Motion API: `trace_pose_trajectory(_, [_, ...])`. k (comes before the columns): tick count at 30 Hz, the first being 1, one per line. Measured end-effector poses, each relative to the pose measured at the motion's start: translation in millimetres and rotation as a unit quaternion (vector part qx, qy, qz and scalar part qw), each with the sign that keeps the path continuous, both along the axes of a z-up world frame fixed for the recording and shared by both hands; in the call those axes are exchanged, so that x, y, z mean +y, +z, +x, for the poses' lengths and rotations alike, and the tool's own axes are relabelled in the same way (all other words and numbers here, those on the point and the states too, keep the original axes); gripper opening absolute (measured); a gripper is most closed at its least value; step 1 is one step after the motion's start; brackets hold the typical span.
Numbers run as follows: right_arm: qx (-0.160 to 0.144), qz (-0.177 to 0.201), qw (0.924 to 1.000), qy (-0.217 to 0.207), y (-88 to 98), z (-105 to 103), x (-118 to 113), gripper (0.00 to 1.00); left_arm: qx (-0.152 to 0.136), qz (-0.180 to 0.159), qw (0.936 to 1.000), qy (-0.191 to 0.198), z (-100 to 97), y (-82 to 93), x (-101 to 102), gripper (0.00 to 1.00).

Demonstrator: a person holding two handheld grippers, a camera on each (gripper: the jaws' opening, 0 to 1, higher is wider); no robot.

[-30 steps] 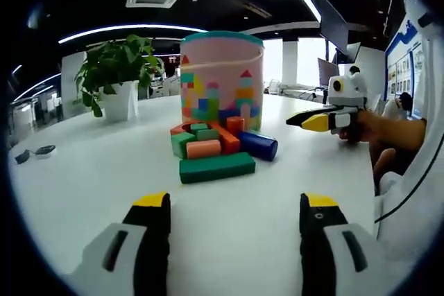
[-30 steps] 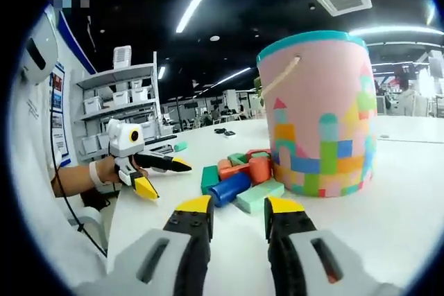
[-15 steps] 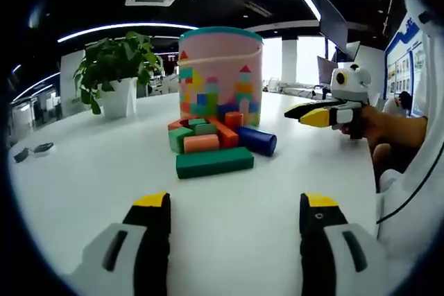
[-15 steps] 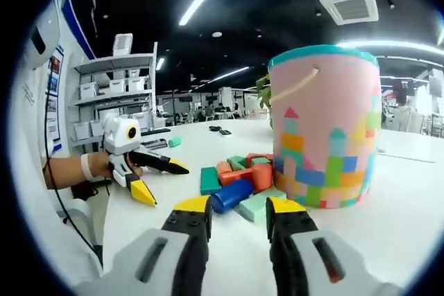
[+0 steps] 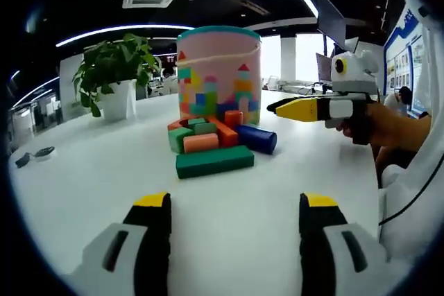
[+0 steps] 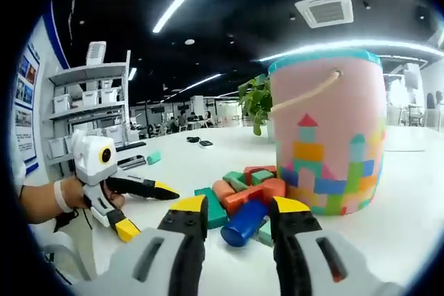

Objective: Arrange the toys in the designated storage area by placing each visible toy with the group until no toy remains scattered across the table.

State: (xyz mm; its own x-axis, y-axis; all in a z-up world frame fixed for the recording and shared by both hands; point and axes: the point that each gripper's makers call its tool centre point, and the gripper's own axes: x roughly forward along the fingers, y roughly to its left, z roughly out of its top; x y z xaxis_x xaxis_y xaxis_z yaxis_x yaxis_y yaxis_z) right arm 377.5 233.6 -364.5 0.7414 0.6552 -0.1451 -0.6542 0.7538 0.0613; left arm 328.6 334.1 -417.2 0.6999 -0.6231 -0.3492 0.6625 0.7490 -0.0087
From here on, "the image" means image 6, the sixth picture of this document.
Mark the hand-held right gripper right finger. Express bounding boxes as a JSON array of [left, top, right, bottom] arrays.
[[269, 195, 406, 296]]

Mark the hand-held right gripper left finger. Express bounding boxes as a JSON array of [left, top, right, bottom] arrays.
[[74, 194, 210, 296]]

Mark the small teal toy block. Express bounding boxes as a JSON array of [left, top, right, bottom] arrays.
[[146, 150, 163, 166]]

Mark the blue cylinder toy block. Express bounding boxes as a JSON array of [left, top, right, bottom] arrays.
[[220, 200, 271, 249]]

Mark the pile of colourful toy blocks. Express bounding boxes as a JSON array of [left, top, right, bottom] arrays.
[[194, 164, 287, 248]]

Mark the pink toy storage bucket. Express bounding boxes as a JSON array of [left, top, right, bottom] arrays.
[[267, 49, 388, 217]]

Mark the group of white storage boxes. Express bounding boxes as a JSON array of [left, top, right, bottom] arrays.
[[48, 79, 139, 158]]

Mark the person's left hand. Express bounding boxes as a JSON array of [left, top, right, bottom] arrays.
[[65, 175, 126, 211]]

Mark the black smartphone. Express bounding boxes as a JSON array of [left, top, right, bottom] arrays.
[[116, 155, 147, 169]]

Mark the black chair armrest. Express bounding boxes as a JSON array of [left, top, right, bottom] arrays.
[[53, 209, 80, 232]]

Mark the white wristband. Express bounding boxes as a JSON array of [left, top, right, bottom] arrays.
[[53, 180, 73, 213]]

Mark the black flat keyboard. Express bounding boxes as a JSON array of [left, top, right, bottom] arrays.
[[114, 140, 148, 153]]

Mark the grey metal shelving rack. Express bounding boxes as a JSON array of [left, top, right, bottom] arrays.
[[46, 49, 133, 168]]

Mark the ribbed white crate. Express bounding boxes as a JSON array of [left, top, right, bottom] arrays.
[[85, 41, 107, 67]]

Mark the white table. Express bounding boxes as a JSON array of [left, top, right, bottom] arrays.
[[29, 124, 441, 290]]

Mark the potted green plant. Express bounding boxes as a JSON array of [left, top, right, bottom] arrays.
[[238, 73, 278, 143]]

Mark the dark hanging monitor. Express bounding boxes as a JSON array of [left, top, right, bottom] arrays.
[[403, 69, 420, 88]]

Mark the ceiling air conditioner unit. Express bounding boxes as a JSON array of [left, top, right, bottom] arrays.
[[294, 0, 355, 29]]

